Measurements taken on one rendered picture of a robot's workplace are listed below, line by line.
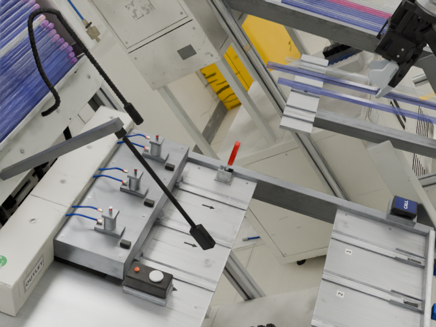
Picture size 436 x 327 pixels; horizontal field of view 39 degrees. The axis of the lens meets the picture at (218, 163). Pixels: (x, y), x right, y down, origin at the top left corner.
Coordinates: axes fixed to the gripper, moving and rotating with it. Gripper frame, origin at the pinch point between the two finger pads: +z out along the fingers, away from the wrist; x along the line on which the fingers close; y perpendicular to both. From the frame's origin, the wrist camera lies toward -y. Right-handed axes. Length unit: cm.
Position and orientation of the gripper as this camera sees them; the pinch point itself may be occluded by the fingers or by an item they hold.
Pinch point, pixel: (383, 92)
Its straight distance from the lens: 135.7
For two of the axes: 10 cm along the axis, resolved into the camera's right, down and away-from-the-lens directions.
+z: -3.8, 6.8, 6.2
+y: -8.9, -4.5, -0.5
